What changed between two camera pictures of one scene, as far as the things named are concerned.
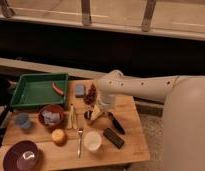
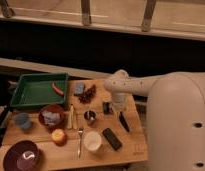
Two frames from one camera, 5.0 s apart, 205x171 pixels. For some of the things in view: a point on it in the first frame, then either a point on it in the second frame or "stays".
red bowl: x=51 y=115 stays
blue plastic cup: x=23 y=120 stays
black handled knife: x=117 y=123 to x=123 y=120
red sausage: x=57 y=90 stays
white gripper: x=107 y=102 to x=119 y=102
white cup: x=92 y=140 stays
